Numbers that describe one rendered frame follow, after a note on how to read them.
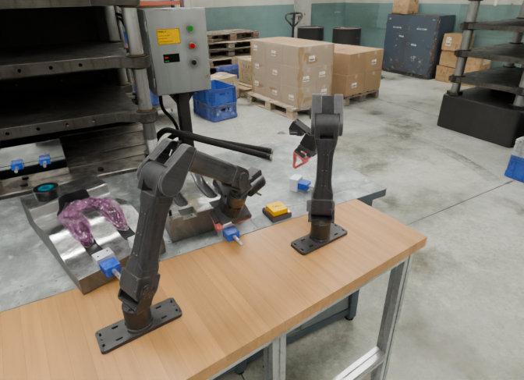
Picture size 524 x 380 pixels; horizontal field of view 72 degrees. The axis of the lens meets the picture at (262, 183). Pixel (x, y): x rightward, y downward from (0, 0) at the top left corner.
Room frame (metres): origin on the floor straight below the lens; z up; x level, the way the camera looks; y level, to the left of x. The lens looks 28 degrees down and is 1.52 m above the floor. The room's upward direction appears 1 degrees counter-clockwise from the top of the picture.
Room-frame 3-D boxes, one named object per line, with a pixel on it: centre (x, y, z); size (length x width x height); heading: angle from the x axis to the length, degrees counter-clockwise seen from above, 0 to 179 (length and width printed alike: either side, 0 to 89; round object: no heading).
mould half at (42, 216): (1.00, 0.58, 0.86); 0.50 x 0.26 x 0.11; 44
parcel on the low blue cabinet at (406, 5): (7.88, -2.91, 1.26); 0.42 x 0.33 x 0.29; 29
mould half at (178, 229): (1.24, 0.30, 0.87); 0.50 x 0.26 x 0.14; 27
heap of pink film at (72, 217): (1.01, 0.57, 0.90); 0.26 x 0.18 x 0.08; 44
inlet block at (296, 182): (1.29, -0.18, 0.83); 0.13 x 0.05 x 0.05; 59
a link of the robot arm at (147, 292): (0.64, 0.31, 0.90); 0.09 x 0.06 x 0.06; 50
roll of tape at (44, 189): (1.10, 0.75, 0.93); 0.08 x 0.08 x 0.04
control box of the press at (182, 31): (1.96, 0.43, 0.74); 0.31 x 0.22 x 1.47; 117
